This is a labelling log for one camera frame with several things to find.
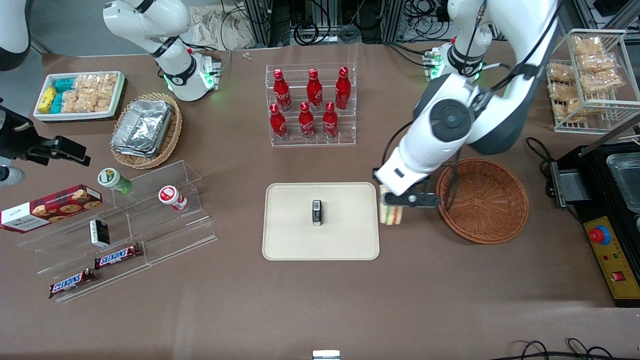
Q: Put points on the red tartan cookie box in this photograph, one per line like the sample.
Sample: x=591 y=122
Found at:
x=50 y=207

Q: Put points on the bagged fried snack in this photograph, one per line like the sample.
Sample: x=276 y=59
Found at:
x=582 y=106
x=602 y=81
x=587 y=45
x=597 y=63
x=564 y=92
x=561 y=73

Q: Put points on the round brown wicker basket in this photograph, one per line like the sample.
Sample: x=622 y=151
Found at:
x=490 y=210

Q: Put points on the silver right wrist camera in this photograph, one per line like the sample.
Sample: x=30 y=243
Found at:
x=11 y=175

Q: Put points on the triangular sandwich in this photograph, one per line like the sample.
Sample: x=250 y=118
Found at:
x=391 y=216

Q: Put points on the white plastic snack tray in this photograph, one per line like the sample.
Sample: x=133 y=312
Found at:
x=119 y=87

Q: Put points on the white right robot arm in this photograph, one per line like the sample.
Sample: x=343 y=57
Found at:
x=150 y=20

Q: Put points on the teal snack pack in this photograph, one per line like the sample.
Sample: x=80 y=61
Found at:
x=57 y=103
x=64 y=84

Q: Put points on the aluminium profile frame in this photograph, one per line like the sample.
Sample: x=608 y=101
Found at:
x=262 y=22

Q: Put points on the clear acrylic tiered shelf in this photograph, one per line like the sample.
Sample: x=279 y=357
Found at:
x=170 y=235

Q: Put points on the small black white device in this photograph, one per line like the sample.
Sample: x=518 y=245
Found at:
x=317 y=212

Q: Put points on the small black white box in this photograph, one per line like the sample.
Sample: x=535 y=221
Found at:
x=100 y=233

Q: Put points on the clear acrylic bottle rack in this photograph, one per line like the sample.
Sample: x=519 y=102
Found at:
x=345 y=127

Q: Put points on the grey metal lever bar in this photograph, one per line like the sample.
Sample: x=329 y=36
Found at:
x=607 y=137

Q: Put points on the yellow snack pack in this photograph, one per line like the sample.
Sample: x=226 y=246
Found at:
x=47 y=99

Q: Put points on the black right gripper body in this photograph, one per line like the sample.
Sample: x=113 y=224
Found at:
x=19 y=140

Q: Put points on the beige crumpled cloth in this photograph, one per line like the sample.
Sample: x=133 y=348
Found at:
x=215 y=27

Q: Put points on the green lid small bottle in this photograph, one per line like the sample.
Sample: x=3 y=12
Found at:
x=112 y=180

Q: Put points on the red lid small bottle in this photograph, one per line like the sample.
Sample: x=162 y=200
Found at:
x=171 y=196

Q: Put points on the cream rectangular tray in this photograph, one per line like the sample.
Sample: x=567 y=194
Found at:
x=300 y=235

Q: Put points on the oval light wicker basket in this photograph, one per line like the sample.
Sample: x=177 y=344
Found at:
x=172 y=135

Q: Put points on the clear bag fried snacks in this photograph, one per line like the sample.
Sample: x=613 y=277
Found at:
x=105 y=100
x=95 y=81
x=77 y=101

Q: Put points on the red emergency stop button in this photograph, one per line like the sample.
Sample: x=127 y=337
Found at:
x=599 y=234

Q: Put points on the small white grey block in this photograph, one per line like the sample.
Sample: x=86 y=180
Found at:
x=326 y=355

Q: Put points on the steel pan in machine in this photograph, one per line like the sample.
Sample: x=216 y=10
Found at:
x=625 y=180

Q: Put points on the aluminium foil container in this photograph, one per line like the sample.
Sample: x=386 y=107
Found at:
x=142 y=122
x=131 y=151

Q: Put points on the Snickers chocolate bar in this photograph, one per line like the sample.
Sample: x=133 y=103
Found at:
x=71 y=283
x=117 y=256

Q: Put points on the black yellow sealing machine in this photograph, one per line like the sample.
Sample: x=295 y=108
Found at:
x=595 y=185

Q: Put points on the red cola bottle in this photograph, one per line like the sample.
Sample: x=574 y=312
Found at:
x=343 y=90
x=330 y=122
x=278 y=125
x=306 y=122
x=282 y=92
x=314 y=92

